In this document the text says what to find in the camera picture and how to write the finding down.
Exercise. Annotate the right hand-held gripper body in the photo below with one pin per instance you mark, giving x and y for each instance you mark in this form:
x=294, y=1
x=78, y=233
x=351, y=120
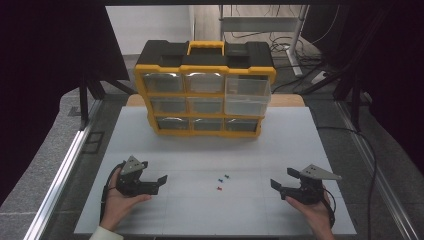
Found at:
x=310, y=191

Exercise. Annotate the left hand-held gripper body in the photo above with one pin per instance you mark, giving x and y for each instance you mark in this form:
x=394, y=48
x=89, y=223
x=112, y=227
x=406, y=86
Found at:
x=130, y=176

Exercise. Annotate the clear plastic drawer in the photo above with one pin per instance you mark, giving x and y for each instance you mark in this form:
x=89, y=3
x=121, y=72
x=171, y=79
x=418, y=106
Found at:
x=247, y=100

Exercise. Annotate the yellow black drawer organizer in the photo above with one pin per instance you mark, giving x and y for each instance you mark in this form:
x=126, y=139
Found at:
x=206, y=59

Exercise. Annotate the person's right hand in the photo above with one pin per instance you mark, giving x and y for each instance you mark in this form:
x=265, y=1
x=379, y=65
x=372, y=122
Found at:
x=316, y=215

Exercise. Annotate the person's left hand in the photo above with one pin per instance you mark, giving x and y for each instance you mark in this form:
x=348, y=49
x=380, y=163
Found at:
x=116, y=208

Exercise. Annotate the dark square floor plate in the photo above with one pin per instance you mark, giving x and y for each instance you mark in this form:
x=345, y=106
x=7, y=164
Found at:
x=94, y=142

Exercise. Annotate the black metal stand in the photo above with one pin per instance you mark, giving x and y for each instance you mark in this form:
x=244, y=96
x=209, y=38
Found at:
x=83, y=103
x=355, y=100

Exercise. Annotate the white power strip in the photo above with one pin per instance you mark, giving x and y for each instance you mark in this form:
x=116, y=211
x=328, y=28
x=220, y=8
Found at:
x=319, y=77

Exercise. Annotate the dark curtain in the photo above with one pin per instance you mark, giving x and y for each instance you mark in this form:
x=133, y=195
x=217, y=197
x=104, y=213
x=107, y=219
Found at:
x=396, y=66
x=50, y=60

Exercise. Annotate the aluminium rail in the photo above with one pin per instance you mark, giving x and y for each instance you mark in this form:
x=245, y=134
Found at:
x=395, y=213
x=60, y=180

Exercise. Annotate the white metal desk frame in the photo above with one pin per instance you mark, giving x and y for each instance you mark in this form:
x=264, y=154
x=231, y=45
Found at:
x=256, y=24

